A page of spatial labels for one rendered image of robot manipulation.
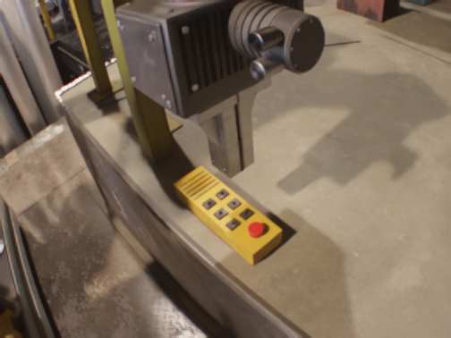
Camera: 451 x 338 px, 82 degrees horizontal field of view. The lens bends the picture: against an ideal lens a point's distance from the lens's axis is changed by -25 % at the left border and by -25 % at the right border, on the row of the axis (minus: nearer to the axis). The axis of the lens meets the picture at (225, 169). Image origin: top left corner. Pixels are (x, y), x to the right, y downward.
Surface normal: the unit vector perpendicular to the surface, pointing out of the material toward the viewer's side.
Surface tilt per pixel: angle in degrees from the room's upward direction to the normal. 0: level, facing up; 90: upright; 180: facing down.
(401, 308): 0
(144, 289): 0
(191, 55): 90
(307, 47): 90
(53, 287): 0
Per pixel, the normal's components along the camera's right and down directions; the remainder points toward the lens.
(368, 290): -0.10, -0.70
